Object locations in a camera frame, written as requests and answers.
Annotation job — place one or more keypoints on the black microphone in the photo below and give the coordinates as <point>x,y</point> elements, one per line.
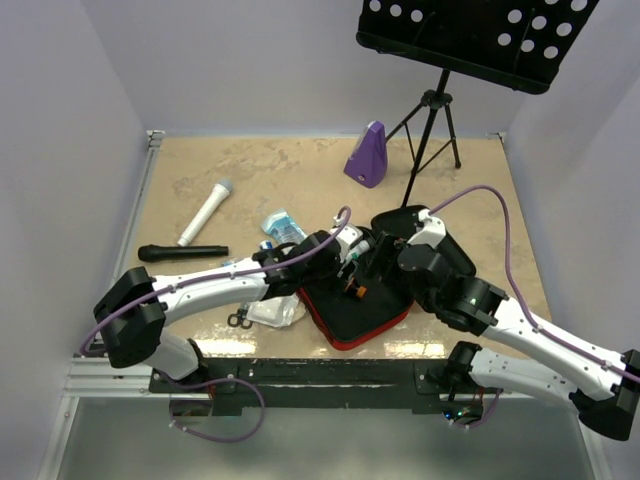
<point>154,253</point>

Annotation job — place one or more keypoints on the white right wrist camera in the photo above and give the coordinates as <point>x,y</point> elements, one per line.
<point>430,230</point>

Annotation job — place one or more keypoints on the purple metronome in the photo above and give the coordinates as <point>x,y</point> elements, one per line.
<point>368,162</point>

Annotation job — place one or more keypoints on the white green medicine bottle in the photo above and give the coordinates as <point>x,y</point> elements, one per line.
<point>362,247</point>

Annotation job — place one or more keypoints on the red black medicine kit case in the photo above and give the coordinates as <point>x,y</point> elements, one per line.
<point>348,322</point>

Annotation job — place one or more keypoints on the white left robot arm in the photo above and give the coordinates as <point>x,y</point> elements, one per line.
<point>135,312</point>

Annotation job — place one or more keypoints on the white microphone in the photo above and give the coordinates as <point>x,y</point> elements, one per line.
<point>220,191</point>

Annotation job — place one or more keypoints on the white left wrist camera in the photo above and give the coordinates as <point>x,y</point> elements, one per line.
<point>347,239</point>

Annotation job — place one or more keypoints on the blue clear plastic pouch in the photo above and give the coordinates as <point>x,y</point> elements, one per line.
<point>282,228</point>

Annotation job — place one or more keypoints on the small orange brown bottle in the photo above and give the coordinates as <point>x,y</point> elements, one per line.
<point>355,290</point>

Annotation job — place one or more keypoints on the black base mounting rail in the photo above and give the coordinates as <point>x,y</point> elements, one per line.
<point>409,384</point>

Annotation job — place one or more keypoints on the black music stand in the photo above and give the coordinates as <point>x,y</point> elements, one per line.
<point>519,45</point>

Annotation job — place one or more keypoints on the black handled scissors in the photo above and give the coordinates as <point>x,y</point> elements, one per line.
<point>239,319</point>

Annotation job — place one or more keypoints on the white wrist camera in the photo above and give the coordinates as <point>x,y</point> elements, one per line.
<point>430,230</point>
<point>347,239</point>

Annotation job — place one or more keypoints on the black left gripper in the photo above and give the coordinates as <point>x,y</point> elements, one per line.
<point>335,263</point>

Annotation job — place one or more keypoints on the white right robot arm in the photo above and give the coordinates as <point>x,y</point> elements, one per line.
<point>600,385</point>

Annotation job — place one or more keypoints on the white gauze packet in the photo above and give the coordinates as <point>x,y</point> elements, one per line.
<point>278,313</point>

